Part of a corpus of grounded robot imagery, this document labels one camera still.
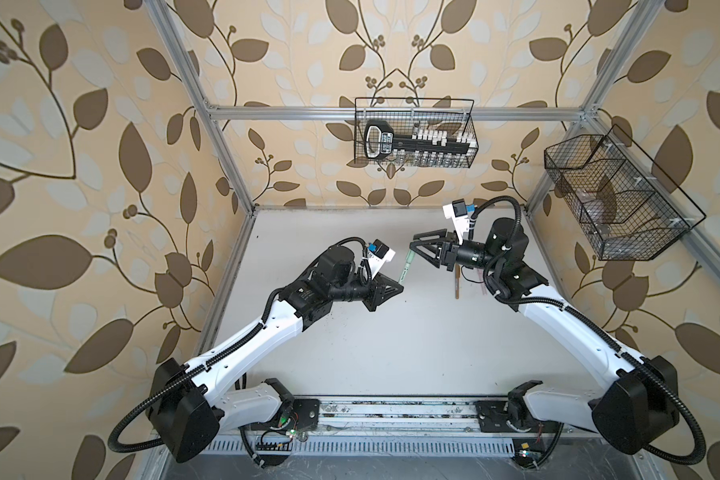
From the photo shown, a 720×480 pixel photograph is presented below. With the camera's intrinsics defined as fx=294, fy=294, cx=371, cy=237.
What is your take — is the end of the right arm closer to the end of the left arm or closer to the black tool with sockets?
the end of the left arm

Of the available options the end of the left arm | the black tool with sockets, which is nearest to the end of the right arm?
the end of the left arm

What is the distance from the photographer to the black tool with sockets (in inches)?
32.7
